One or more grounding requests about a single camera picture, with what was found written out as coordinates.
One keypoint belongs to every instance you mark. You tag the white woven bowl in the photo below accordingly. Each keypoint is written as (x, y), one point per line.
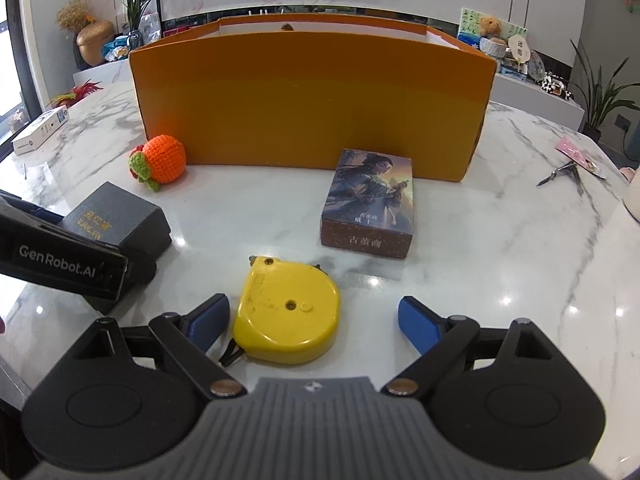
(492, 47)

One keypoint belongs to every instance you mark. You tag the round paper fan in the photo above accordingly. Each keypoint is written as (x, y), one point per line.
(518, 50)

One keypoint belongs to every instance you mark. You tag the orange cardboard box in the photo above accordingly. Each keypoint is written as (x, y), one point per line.
(310, 100)

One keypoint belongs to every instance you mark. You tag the dried flower bunch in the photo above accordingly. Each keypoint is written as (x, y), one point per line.
(75, 14)

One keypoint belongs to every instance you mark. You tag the cow print figure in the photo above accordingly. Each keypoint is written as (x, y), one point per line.
(556, 86)

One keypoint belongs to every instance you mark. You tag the small metal scissors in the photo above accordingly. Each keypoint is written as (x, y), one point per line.
(562, 172)

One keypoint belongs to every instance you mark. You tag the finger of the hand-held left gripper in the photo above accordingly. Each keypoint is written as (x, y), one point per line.
(137, 272)
(30, 212)

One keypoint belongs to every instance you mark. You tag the dark grey box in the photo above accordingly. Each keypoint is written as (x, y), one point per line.
(115, 215)

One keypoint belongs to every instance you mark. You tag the small teddy bear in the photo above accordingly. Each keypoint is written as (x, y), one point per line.
(491, 27)

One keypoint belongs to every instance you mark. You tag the colourful feather toy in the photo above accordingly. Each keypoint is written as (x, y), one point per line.
(75, 94)

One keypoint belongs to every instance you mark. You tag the yellow tape measure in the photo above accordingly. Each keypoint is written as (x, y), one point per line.
(287, 310)

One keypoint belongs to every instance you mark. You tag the painted picture card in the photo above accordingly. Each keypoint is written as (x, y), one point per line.
(515, 27)

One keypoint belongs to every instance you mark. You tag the crochet orange toy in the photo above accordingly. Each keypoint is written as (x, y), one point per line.
(165, 155)

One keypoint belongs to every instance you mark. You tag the blue snack bag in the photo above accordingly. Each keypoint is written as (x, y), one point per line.
(116, 49)

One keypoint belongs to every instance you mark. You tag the potted plant in black pot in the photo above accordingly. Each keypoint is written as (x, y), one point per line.
(600, 95)

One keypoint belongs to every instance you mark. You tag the illustrated card box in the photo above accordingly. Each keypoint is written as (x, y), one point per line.
(370, 205)

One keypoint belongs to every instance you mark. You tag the decorative plate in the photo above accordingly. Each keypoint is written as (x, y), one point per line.
(537, 66)

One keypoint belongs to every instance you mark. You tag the gold vase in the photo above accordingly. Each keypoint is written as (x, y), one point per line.
(94, 42)

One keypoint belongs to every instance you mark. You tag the pink card packet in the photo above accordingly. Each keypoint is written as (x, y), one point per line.
(575, 152)

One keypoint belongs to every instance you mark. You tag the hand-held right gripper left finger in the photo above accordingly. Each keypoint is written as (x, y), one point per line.
(207, 317)

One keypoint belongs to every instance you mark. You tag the small white product box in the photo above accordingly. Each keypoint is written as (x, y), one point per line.
(40, 130)

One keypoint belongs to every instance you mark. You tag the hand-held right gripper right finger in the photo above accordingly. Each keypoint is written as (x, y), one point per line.
(419, 324)

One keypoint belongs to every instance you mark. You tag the tall leafy potted plant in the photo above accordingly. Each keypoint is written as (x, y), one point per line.
(140, 10)

